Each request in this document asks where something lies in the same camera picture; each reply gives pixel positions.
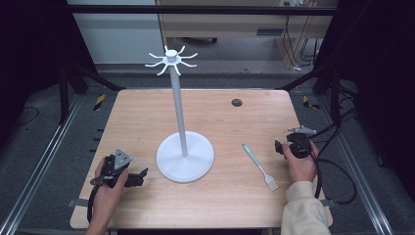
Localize bundle of black floor cables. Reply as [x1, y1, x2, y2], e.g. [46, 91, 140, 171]
[307, 79, 360, 145]

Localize hanging black desk cables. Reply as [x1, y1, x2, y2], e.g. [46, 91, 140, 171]
[281, 1, 322, 72]

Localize person's right hand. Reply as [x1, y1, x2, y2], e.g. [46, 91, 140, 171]
[281, 140, 321, 184]

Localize black metal stand frame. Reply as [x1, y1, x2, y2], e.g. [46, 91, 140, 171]
[277, 64, 346, 124]
[58, 62, 127, 125]

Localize white cabinet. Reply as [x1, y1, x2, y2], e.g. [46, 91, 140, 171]
[67, 0, 165, 65]

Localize light wooden desk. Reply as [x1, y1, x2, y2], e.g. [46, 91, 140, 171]
[156, 0, 339, 71]

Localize person's left hand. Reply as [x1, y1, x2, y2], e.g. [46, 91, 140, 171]
[93, 157, 130, 210]

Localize white hook stand rack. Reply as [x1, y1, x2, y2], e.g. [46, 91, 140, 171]
[144, 45, 215, 184]

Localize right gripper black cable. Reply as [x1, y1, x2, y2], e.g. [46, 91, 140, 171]
[301, 138, 358, 206]

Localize black horizontal frame bar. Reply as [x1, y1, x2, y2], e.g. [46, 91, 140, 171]
[67, 4, 339, 17]

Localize grey table strap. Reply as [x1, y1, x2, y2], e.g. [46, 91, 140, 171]
[320, 198, 339, 209]
[66, 198, 90, 209]

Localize aluminium floor rail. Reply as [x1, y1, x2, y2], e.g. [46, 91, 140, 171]
[317, 96, 395, 235]
[0, 94, 83, 235]

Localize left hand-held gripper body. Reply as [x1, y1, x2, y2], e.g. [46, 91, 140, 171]
[99, 148, 134, 189]

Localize yellow black tape marker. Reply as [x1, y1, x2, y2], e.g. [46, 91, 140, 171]
[93, 94, 108, 112]
[301, 95, 321, 111]

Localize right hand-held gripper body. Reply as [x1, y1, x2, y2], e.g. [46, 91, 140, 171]
[285, 125, 318, 160]

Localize teal handled silicone brush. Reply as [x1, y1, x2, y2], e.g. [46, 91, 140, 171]
[241, 142, 281, 192]

